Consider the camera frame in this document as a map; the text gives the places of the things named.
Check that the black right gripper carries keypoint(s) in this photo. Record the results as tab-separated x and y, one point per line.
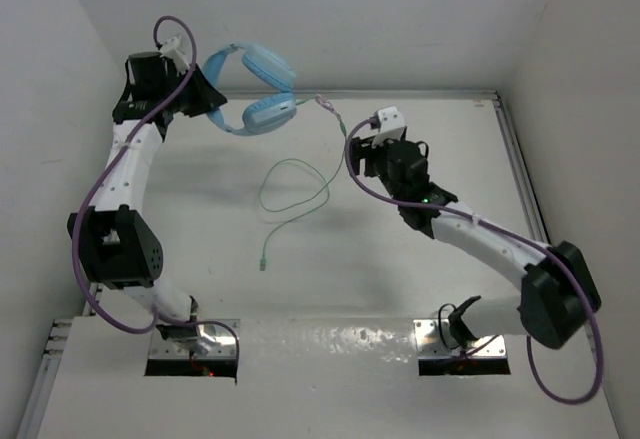
363	149

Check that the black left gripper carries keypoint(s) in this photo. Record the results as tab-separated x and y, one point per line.
206	98

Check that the light blue headphones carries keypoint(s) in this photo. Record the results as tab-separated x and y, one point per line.
266	114

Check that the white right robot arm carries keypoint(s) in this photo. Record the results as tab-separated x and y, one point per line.
554	282

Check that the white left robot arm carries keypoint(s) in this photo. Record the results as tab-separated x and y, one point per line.
112	245

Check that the white front cover board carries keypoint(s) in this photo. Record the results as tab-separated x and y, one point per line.
303	379

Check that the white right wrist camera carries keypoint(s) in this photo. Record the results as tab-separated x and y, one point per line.
388	124

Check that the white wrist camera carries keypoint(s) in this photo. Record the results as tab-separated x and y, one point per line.
174	50
388	124

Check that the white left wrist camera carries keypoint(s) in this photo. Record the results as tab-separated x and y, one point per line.
174	50

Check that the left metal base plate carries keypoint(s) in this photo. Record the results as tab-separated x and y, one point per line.
211	341

